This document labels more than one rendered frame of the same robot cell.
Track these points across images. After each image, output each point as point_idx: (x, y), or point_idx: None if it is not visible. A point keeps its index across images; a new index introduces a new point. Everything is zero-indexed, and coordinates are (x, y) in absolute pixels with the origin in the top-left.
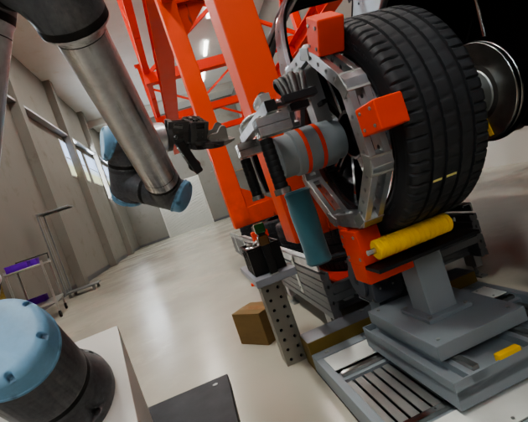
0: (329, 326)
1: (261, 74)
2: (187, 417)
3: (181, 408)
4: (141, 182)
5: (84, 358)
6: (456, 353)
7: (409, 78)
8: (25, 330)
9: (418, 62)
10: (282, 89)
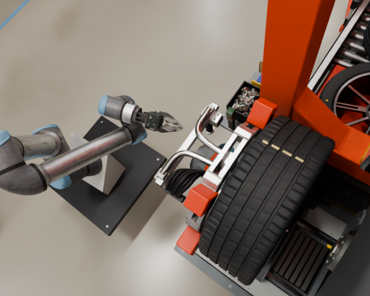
0: None
1: (286, 50)
2: (138, 166)
3: (141, 158)
4: (121, 122)
5: (86, 172)
6: None
7: (206, 255)
8: (59, 182)
9: (215, 259)
10: (166, 187)
